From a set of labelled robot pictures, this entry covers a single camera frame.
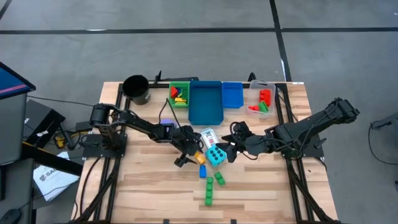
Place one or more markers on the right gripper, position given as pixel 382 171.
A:
pixel 253 144

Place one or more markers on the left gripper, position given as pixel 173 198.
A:
pixel 186 141

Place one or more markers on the yellow single-stud block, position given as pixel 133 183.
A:
pixel 201 158

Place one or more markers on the turquoise foam die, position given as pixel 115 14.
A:
pixel 214 155

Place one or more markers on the blue single-stud block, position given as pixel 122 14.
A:
pixel 202 171

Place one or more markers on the long green four-stud block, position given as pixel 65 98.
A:
pixel 209 191

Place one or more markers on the purple foam die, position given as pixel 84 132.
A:
pixel 169 122

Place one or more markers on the yellow eight-stud brick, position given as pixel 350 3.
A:
pixel 181 100

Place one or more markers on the large red brick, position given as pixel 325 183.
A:
pixel 265 97

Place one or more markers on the small red brick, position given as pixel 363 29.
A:
pixel 174 92

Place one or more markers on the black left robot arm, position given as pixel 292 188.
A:
pixel 140 126

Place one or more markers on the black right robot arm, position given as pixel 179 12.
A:
pixel 311 123

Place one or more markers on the white blue playing card box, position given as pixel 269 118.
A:
pixel 209 137

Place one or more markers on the large teal plastic tray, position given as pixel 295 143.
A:
pixel 206 104

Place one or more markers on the small blue plastic bin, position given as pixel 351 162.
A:
pixel 233 95

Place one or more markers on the green mesh basket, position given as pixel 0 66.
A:
pixel 171 104

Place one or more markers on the clear plastic container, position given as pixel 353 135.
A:
pixel 253 93

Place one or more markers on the black round cup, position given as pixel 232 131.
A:
pixel 136 87

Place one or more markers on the yellow black tool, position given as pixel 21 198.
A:
pixel 60 142

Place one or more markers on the white printed paper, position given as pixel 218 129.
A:
pixel 54 182

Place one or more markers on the black desk beam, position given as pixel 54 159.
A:
pixel 49 158

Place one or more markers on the black equipment case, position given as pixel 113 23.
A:
pixel 37 116

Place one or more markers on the grey chair leg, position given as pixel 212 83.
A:
pixel 385 123

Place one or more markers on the dark side desk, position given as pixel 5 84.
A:
pixel 15 186

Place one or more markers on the grey monitor blue screen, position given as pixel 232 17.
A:
pixel 12 124

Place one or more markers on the black computer mouse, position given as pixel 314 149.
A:
pixel 9 216

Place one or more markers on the black camera bracket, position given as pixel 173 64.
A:
pixel 180 79

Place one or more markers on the black aluminium table frame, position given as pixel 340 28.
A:
pixel 119 93

